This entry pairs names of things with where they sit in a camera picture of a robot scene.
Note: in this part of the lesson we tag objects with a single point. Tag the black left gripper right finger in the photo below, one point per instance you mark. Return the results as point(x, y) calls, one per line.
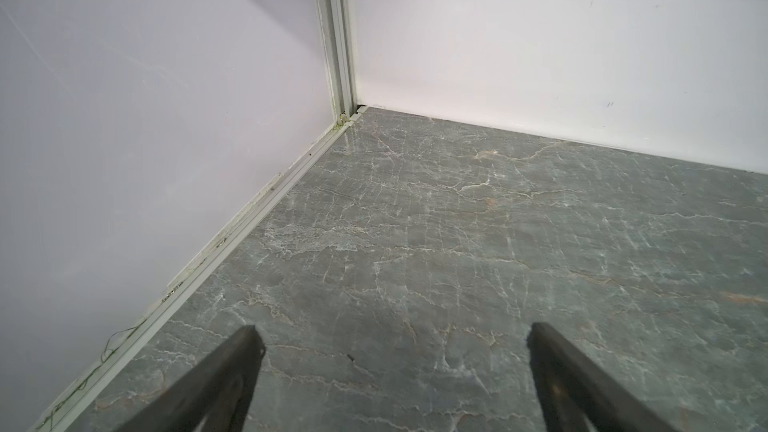
point(575, 394)

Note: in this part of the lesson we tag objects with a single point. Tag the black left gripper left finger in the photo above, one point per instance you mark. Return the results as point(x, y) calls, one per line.
point(215, 395)

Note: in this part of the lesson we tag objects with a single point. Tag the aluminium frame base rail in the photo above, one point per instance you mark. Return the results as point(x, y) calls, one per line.
point(71, 403)

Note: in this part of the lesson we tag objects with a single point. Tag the aluminium frame corner post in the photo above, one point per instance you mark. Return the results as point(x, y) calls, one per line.
point(335, 26)

